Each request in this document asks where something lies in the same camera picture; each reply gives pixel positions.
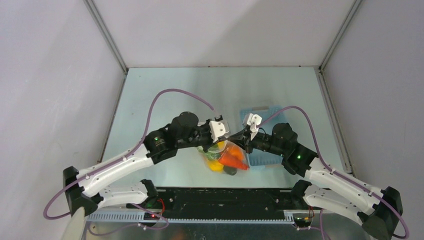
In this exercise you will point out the left circuit board with leds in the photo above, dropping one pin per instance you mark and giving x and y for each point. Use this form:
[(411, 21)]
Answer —
[(152, 216)]

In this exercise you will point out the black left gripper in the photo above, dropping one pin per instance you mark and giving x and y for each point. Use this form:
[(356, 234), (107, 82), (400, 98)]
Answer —
[(210, 141)]

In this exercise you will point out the yellow lemon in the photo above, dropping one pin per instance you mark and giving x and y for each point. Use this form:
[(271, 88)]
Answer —
[(215, 166)]

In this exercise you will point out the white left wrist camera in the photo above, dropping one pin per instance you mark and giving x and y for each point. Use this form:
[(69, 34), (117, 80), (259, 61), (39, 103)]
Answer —
[(218, 127)]

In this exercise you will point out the dark green avocado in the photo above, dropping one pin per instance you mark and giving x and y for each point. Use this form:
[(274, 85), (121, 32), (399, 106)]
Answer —
[(230, 170)]

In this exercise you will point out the clear dotted zip top bag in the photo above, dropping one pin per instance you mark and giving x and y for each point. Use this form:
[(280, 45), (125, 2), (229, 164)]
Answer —
[(223, 145)]

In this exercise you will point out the right circuit board with leds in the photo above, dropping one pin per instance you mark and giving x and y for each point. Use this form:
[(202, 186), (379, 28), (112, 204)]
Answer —
[(303, 223)]

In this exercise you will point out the circuit board with leds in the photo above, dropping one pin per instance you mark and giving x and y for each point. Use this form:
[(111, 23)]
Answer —
[(303, 223), (152, 216)]

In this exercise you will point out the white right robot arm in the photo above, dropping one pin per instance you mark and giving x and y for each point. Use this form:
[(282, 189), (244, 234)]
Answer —
[(376, 210)]

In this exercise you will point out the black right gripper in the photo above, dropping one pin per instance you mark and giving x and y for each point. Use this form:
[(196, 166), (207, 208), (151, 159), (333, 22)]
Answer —
[(247, 139)]

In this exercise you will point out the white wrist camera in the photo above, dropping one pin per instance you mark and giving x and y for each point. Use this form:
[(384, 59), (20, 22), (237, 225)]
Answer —
[(252, 121), (218, 127)]

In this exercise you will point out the light blue plastic basket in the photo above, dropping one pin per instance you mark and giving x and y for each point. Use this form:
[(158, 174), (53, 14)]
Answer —
[(260, 159)]

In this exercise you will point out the green pepper stem piece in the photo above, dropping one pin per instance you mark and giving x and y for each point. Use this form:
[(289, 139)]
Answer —
[(213, 153)]

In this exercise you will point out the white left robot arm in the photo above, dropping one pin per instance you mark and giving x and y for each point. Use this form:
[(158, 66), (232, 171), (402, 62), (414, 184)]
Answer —
[(91, 188)]

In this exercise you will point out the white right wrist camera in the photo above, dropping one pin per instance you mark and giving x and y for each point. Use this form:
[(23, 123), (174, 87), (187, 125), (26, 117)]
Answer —
[(252, 121)]

